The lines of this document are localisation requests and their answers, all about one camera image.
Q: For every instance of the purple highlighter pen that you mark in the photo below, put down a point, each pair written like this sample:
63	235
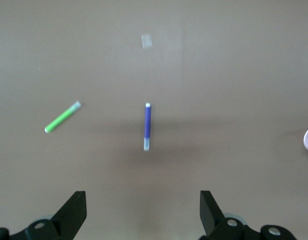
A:
148	122

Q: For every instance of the small clear tape piece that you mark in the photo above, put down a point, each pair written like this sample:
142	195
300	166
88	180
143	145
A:
146	41

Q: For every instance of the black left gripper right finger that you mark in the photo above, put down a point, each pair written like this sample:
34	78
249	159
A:
211	215

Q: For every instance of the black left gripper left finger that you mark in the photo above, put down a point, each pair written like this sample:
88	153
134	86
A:
69	217

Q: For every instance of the green highlighter pen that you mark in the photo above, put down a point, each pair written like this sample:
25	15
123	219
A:
62	117

